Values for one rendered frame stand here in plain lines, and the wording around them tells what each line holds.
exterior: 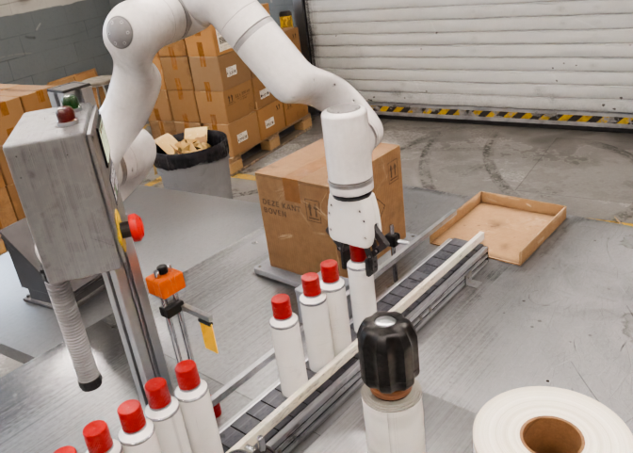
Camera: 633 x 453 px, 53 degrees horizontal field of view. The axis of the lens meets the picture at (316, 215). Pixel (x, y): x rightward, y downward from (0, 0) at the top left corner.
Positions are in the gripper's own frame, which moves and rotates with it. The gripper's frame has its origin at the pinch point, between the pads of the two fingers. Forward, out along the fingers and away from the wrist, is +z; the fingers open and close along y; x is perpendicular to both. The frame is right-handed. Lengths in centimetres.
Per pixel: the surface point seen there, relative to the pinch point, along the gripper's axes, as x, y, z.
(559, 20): 384, -108, 24
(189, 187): 111, -207, 64
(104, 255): -51, 0, -27
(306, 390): -23.9, 4.5, 13.1
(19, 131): -53, -9, -43
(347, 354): -11.9, 4.5, 13.1
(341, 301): -9.4, 2.4, 3.2
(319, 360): -16.4, 1.4, 12.7
